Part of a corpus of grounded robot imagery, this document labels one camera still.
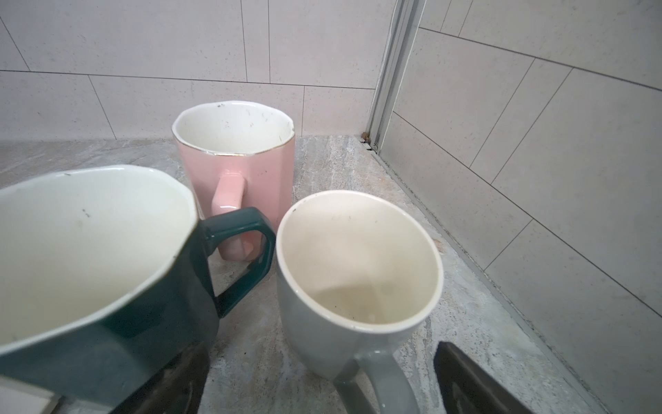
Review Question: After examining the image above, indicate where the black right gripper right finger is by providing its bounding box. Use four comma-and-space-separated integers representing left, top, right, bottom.
434, 342, 532, 414

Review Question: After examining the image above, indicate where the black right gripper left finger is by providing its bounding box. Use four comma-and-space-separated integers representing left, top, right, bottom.
111, 343, 210, 413

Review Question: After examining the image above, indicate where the dark green faceted mug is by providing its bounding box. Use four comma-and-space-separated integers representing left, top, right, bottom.
1, 165, 276, 407

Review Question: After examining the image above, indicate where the grey mug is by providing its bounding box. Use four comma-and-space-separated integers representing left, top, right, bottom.
276, 190, 444, 413

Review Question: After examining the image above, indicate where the pink faceted mug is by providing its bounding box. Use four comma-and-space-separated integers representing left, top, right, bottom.
171, 100, 297, 262

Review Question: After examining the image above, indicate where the beige plastic tray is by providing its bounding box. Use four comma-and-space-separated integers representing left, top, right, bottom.
0, 376, 60, 414

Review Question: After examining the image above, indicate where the metal corner wall profile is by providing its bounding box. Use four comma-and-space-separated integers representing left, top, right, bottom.
361, 0, 426, 152

